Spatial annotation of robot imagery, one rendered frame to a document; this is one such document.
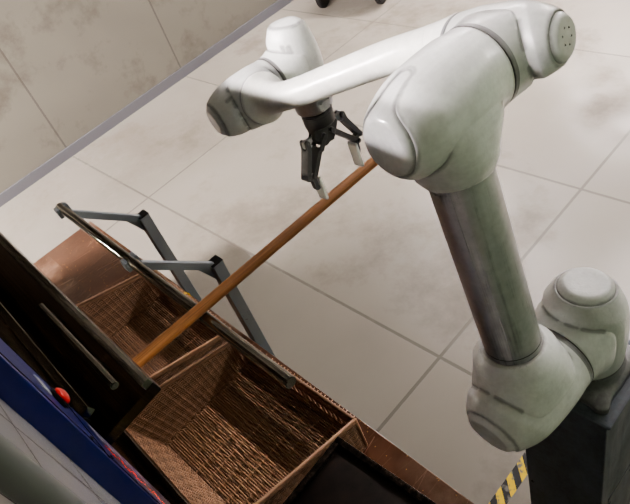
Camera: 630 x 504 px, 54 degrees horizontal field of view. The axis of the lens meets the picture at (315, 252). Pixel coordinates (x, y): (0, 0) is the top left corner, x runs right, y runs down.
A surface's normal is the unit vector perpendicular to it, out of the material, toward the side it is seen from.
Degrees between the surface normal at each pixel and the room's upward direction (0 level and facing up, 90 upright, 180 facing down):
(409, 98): 29
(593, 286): 6
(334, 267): 0
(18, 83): 90
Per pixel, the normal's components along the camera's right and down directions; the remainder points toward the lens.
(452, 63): 0.00, -0.45
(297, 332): -0.28, -0.69
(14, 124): 0.69, 0.34
